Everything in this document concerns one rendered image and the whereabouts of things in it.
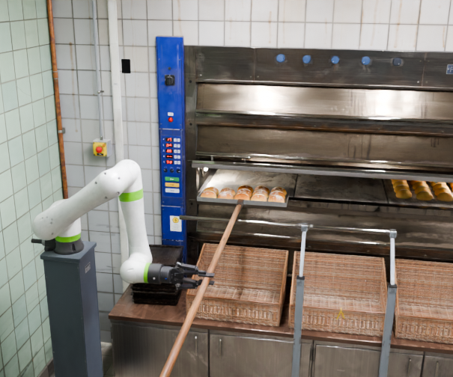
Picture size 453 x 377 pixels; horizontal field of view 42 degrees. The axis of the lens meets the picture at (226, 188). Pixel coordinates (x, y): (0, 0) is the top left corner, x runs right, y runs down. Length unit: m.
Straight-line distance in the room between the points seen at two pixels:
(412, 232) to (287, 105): 1.09
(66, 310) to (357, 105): 1.95
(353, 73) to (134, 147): 1.41
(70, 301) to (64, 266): 0.19
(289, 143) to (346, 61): 0.57
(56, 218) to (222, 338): 1.32
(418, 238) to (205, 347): 1.44
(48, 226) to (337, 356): 1.77
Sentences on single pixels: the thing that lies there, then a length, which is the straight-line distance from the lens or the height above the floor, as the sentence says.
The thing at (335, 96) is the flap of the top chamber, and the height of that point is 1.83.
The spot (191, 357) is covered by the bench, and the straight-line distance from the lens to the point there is 3.65.
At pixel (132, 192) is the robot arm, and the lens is 2.68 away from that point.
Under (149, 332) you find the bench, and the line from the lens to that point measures 3.62.
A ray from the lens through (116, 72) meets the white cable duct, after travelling 3.69.
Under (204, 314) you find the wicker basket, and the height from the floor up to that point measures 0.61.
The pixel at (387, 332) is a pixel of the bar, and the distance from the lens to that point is 3.37.
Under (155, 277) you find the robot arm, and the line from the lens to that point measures 2.67.
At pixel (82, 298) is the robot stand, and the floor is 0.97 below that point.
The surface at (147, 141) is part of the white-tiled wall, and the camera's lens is 3.74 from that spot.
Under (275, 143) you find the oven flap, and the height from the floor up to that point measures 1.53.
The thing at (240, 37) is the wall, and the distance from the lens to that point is 3.50.
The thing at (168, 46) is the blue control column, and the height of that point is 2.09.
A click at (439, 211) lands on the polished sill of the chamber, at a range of 3.74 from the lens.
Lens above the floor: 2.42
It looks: 19 degrees down
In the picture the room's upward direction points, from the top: 1 degrees clockwise
